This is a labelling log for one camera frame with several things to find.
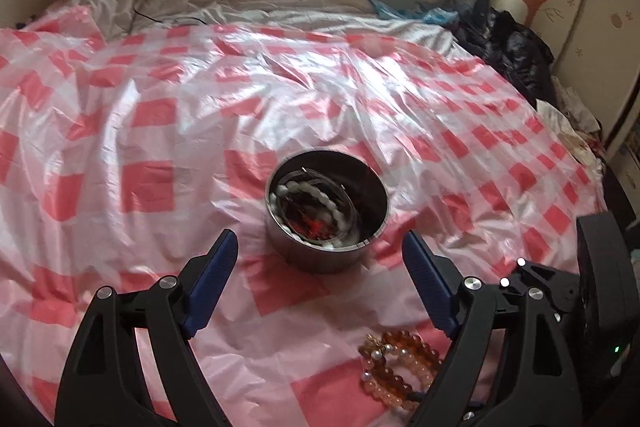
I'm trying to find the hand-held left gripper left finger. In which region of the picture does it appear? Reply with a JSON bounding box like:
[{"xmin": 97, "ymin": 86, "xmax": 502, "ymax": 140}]
[{"xmin": 55, "ymin": 229, "xmax": 239, "ymax": 427}]

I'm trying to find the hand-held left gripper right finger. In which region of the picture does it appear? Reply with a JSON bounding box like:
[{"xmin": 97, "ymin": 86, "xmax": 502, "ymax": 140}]
[{"xmin": 402, "ymin": 231, "xmax": 583, "ymax": 427}]

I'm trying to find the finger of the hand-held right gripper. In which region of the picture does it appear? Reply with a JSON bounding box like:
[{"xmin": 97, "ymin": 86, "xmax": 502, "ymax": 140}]
[{"xmin": 499, "ymin": 258, "xmax": 583, "ymax": 323}]

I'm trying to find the round steel bowl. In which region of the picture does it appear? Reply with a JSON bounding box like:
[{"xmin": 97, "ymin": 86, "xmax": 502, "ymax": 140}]
[{"xmin": 264, "ymin": 148, "xmax": 390, "ymax": 275}]

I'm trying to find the white crumpled cloth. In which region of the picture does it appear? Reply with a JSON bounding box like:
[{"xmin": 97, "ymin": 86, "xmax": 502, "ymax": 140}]
[{"xmin": 537, "ymin": 77, "xmax": 608, "ymax": 172}]

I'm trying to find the pink checked plastic sheet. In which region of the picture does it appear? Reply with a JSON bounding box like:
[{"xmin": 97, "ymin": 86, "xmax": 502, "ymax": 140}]
[{"xmin": 0, "ymin": 4, "xmax": 608, "ymax": 427}]

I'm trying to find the black jacket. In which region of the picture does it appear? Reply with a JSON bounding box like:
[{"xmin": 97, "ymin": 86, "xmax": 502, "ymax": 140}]
[{"xmin": 452, "ymin": 0, "xmax": 556, "ymax": 100}]

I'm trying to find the blue plastic bag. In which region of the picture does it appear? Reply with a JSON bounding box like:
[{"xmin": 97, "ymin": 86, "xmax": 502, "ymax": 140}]
[{"xmin": 367, "ymin": 0, "xmax": 458, "ymax": 25}]

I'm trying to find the white bedsheet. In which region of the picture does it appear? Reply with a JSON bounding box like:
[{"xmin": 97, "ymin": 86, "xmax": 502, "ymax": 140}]
[{"xmin": 65, "ymin": 0, "xmax": 468, "ymax": 58}]

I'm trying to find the tree print wardrobe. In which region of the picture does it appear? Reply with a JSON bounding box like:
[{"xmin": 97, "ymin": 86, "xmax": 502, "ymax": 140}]
[{"xmin": 492, "ymin": 0, "xmax": 640, "ymax": 142}]

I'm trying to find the dark amber bead bracelet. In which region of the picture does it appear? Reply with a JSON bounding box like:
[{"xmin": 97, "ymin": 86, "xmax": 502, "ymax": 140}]
[{"xmin": 365, "ymin": 329, "xmax": 443, "ymax": 413}]

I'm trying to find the pearl and gold bracelet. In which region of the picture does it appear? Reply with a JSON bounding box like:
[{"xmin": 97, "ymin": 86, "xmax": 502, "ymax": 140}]
[{"xmin": 359, "ymin": 334, "xmax": 396, "ymax": 383}]

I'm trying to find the peach bead bracelet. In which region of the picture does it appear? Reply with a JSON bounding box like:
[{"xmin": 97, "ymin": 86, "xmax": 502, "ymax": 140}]
[{"xmin": 400, "ymin": 349, "xmax": 436, "ymax": 390}]

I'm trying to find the white bead bracelet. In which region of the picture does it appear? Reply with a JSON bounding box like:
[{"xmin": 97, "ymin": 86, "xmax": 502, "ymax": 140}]
[{"xmin": 269, "ymin": 179, "xmax": 361, "ymax": 250}]

